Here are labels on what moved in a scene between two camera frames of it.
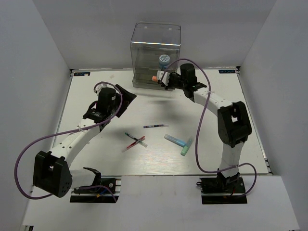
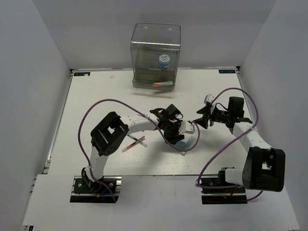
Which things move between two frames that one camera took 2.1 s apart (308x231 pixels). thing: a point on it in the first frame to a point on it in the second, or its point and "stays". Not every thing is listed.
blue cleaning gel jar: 164,61 stays
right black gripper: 170,86 to 203,121
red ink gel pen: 134,143 stays
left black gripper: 129,96 to 171,137
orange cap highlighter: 154,78 to 158,84
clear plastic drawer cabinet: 155,45 stays
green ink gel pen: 142,143 stays
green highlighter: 186,147 stays
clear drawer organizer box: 147,60 stays
